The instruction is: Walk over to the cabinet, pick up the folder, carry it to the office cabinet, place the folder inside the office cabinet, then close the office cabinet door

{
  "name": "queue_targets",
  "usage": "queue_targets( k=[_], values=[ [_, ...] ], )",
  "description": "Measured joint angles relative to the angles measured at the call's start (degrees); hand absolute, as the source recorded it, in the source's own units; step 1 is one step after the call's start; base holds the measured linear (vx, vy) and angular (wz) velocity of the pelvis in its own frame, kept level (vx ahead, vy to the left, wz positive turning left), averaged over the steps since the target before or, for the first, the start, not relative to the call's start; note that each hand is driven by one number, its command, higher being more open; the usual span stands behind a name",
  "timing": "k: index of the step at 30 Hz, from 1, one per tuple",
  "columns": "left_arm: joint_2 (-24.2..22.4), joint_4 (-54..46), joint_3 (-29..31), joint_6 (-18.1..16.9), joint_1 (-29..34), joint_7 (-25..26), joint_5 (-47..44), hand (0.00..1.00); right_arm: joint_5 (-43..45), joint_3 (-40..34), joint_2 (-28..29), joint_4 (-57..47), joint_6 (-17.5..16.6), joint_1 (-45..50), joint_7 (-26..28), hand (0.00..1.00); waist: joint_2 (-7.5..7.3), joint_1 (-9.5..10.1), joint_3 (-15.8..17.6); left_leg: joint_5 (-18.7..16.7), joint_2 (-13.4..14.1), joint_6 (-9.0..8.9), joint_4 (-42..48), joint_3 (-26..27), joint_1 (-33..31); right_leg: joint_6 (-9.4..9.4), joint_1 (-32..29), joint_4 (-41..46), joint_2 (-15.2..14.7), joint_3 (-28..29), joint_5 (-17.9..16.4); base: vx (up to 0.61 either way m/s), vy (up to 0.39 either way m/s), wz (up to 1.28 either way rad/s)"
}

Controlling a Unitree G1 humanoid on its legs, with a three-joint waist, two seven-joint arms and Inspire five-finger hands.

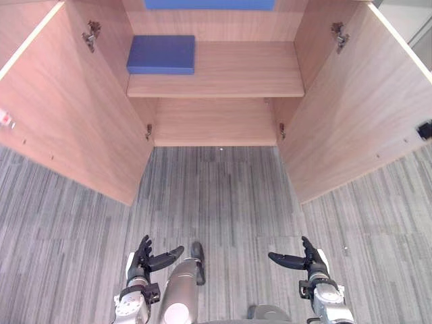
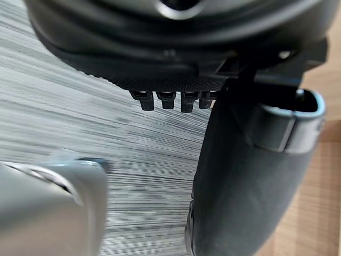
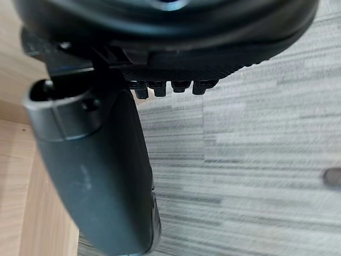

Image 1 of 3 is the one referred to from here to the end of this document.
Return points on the white red sticker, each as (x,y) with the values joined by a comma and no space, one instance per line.
(6,119)

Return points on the wooden cabinet shelf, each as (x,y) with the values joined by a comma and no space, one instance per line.
(216,72)

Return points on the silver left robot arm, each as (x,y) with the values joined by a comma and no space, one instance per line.
(133,300)

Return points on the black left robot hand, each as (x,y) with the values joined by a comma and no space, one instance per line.
(143,260)

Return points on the black wall socket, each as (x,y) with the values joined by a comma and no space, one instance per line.
(424,130)

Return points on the blue box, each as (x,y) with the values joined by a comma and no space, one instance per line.
(209,4)

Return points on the wooden cabinet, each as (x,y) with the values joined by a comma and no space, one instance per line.
(216,67)

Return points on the blue folder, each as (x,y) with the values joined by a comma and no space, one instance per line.
(162,54)

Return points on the wooden cabinet door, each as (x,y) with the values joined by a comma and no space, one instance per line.
(72,111)
(351,108)

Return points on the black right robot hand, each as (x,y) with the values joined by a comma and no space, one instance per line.
(305,260)

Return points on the metal door hinge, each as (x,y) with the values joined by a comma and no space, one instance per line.
(282,131)
(148,131)
(339,35)
(91,35)

